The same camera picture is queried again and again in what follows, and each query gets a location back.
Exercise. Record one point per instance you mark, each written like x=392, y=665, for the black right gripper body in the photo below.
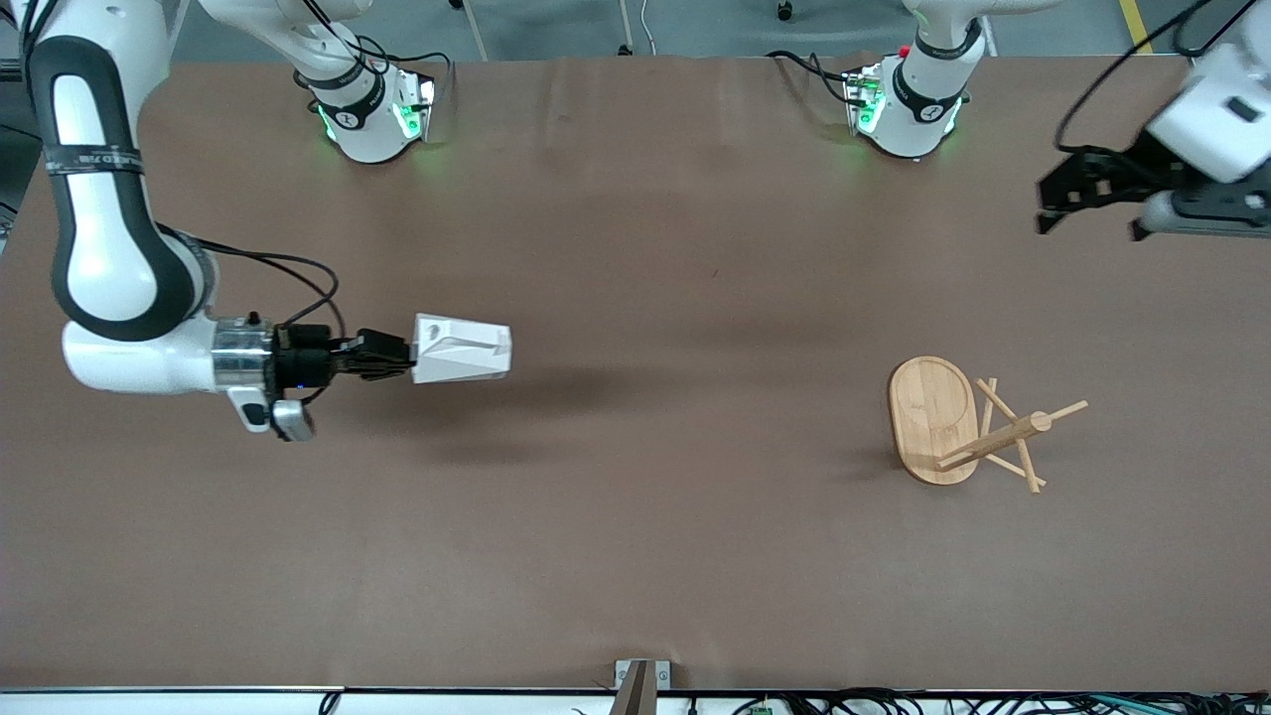
x=306, y=363

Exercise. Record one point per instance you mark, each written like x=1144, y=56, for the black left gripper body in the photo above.
x=1132, y=167

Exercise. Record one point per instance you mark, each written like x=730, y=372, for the white angular cup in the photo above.
x=462, y=348

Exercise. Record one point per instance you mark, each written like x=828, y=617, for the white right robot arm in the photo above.
x=109, y=248

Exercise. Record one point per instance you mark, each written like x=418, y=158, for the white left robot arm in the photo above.
x=918, y=119

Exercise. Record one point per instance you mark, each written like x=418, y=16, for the wooden cup rack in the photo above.
x=928, y=417

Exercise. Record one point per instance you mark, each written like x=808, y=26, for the metal base connector plate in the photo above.
x=859, y=94
x=422, y=99

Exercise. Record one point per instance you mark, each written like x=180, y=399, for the brown table cover sheet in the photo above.
x=635, y=447

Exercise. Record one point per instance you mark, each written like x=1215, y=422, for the grey metal leg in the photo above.
x=627, y=30
x=477, y=35

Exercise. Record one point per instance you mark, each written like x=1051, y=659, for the metal table edge bracket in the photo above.
x=640, y=685

